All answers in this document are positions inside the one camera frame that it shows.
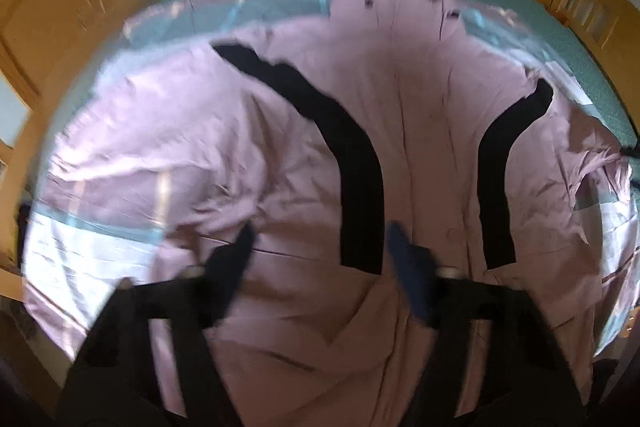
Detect pink padded winter jacket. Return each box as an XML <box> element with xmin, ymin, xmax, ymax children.
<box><xmin>43</xmin><ymin>0</ymin><xmax>630</xmax><ymax>426</ymax></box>

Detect plaid pink grey bedsheet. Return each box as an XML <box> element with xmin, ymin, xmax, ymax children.
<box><xmin>19</xmin><ymin>0</ymin><xmax>640</xmax><ymax>358</ymax></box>

